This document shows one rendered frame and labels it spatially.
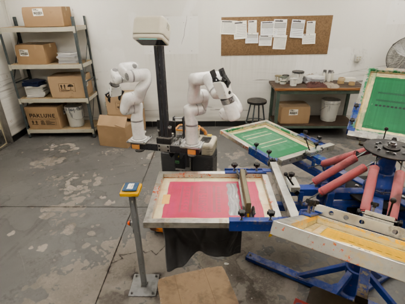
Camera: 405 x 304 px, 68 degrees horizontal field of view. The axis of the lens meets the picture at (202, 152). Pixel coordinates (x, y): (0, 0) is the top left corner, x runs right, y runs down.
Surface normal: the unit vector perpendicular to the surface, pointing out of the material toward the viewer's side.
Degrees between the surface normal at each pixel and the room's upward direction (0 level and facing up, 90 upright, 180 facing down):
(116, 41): 90
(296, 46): 90
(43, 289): 0
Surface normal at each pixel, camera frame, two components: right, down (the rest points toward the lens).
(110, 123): -0.21, -0.28
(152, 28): -0.22, -0.02
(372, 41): -0.02, 0.44
